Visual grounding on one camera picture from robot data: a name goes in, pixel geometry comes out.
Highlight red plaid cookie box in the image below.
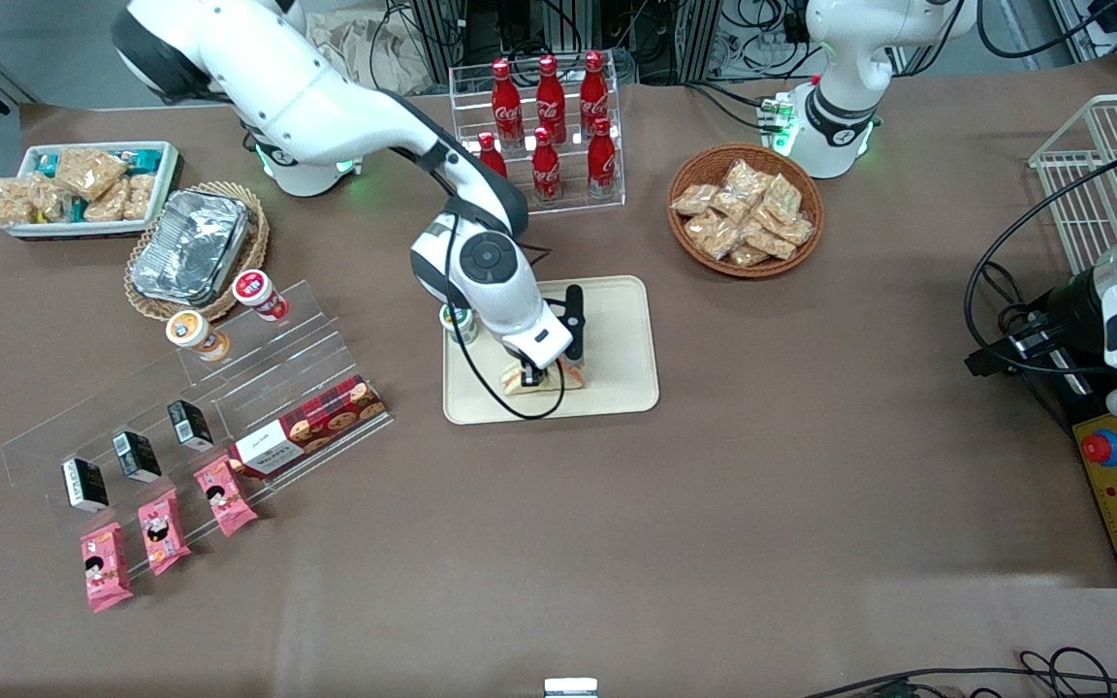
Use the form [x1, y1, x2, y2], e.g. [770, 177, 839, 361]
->
[227, 375, 389, 479]

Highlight beige serving tray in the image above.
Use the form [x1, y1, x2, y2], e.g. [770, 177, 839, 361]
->
[442, 275, 660, 426]

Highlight small black carton box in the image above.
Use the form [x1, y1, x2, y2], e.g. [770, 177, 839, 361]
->
[168, 399, 215, 453]
[61, 458, 110, 513]
[112, 431, 163, 483]

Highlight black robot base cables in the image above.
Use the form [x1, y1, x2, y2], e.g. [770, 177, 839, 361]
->
[683, 79, 784, 133]

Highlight brown table cover sheet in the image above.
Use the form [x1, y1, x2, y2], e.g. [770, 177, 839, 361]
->
[0, 53, 1117, 698]

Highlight clear rice cracker packet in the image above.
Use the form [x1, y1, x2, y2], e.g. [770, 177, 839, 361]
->
[83, 184, 130, 224]
[30, 174, 75, 222]
[0, 176, 46, 229]
[122, 173, 158, 222]
[54, 145, 129, 201]

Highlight clear acrylic bottle rack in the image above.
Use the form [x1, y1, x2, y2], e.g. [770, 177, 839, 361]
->
[449, 53, 625, 224]

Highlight beige crumpled cloth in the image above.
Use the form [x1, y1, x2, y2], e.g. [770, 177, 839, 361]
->
[304, 10, 433, 98]

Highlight white wire basket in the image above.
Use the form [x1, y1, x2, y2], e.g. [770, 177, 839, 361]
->
[1029, 94, 1117, 277]

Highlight oval wicker tray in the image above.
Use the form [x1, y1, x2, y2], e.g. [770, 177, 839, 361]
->
[124, 181, 271, 323]

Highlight round brown wicker basket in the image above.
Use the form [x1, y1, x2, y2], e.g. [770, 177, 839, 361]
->
[667, 143, 825, 279]

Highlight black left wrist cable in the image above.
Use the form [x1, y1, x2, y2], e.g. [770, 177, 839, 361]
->
[964, 155, 1117, 379]

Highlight pink cartoon snack packet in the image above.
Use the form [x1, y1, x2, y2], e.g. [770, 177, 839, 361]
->
[80, 522, 134, 614]
[193, 455, 259, 538]
[137, 488, 192, 577]

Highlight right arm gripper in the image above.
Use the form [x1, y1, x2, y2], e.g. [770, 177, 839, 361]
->
[498, 284, 588, 387]

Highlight black cable bundle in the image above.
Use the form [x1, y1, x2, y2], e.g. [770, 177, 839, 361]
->
[801, 648, 1117, 698]

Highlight green lid yogurt cup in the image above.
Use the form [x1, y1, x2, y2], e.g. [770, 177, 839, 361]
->
[439, 303, 479, 347]

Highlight orange lid yogurt cup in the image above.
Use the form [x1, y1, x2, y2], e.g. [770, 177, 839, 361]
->
[166, 309, 231, 363]

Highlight red lid yogurt cup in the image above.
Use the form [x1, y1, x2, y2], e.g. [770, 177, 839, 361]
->
[232, 270, 290, 323]

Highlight triangle sandwich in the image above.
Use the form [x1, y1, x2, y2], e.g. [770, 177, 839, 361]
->
[503, 359, 586, 396]

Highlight clear acrylic stepped shelf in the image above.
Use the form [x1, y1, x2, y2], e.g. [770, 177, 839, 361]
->
[1, 279, 395, 546]

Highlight foil container stack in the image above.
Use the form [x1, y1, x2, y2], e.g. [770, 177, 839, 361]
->
[130, 189, 251, 307]

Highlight white plastic bin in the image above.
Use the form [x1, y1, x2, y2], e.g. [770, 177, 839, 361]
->
[4, 141, 181, 239]

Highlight aluminium profile rack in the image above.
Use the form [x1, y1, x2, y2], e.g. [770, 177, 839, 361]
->
[411, 0, 812, 86]

